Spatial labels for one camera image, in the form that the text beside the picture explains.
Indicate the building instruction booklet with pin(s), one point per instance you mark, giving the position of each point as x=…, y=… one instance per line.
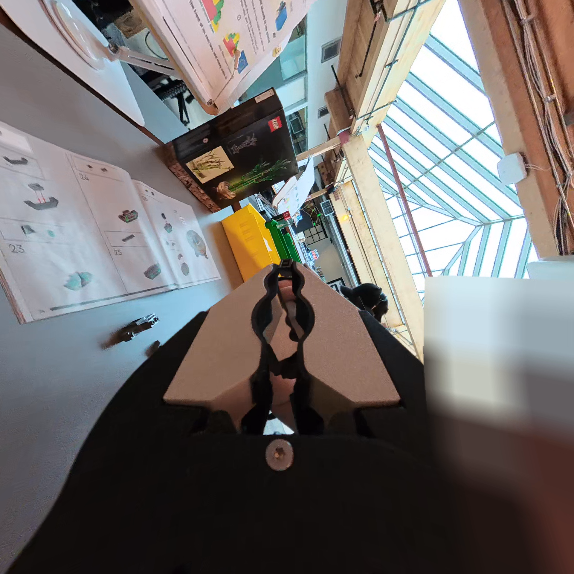
x=89, y=224

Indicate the dark grey brick assembly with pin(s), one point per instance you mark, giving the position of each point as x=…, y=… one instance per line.
x=134, y=329

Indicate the white wall-mounted box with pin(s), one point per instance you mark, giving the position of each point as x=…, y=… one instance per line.
x=511, y=168

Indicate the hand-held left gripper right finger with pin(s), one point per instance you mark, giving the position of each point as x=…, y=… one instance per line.
x=354, y=358

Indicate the yellow plastic bin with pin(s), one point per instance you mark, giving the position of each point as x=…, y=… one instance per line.
x=246, y=242

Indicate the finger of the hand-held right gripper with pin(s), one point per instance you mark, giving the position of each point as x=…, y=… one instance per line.
x=289, y=314
x=281, y=347

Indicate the small black brick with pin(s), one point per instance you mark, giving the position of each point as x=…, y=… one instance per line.
x=285, y=263

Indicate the black bamboo set box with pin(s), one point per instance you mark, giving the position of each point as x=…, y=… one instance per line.
x=233, y=134

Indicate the small red green box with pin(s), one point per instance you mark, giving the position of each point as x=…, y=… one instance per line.
x=285, y=216

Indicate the white document display stand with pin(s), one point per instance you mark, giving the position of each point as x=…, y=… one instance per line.
x=202, y=45

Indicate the grey desk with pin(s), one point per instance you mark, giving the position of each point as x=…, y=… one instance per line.
x=54, y=403

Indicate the green plastic bin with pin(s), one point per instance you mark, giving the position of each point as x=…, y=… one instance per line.
x=280, y=242

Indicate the person's right hand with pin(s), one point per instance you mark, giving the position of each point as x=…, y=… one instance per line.
x=283, y=394

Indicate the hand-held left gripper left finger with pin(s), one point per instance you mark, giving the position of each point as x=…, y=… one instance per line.
x=215, y=358

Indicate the wall air vent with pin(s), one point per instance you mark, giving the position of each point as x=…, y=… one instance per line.
x=331, y=50

